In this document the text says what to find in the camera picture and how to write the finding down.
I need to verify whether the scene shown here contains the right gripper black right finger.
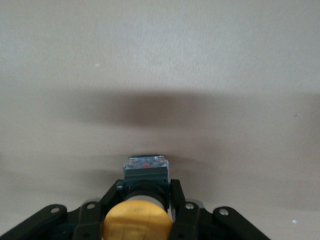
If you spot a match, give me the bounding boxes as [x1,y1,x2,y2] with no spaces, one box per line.
[169,178,272,240]

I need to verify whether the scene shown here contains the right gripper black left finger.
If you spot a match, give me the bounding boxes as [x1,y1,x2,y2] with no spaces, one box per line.
[0,178,126,240]

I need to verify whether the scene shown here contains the yellow mushroom push button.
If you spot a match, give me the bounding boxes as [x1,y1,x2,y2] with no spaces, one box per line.
[102,154,174,240]

